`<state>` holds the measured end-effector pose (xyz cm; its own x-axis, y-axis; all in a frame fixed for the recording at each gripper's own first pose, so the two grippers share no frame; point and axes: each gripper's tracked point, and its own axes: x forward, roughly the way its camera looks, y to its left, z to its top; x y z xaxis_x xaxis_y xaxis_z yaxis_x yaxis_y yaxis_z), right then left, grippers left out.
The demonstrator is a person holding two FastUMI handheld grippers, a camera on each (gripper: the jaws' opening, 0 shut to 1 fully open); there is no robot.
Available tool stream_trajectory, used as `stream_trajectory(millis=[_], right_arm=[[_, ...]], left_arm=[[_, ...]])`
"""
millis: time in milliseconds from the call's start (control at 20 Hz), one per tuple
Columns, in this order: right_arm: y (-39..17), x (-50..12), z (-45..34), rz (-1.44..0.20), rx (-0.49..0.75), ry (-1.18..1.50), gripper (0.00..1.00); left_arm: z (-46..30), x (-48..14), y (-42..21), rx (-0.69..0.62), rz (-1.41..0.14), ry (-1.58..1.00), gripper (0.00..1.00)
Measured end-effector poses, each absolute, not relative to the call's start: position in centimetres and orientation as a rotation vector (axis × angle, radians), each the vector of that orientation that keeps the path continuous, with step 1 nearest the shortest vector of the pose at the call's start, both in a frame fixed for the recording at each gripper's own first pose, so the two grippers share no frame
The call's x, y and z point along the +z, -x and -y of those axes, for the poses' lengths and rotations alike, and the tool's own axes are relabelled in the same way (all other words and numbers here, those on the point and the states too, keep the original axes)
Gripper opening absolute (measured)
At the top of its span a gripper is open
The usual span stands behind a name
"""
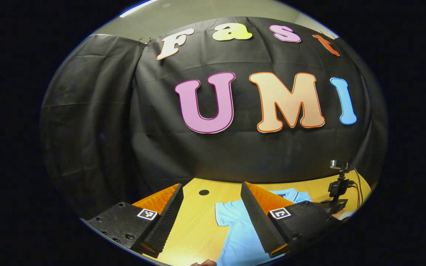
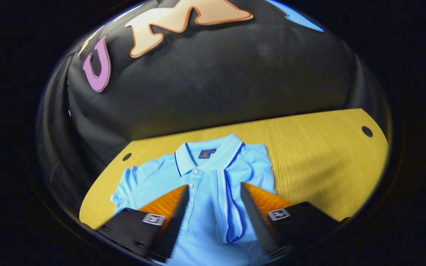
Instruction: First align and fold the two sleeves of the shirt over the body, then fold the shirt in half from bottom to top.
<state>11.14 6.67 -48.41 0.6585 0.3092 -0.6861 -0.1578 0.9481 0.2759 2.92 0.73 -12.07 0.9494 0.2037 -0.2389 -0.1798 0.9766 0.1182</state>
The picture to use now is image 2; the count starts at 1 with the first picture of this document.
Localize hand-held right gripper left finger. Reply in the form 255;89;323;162
95;184;190;263

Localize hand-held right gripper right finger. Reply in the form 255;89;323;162
239;181;342;257

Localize light blue T-shirt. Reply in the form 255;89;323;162
109;133;278;266

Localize black backdrop cloth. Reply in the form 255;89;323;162
35;0;391;222

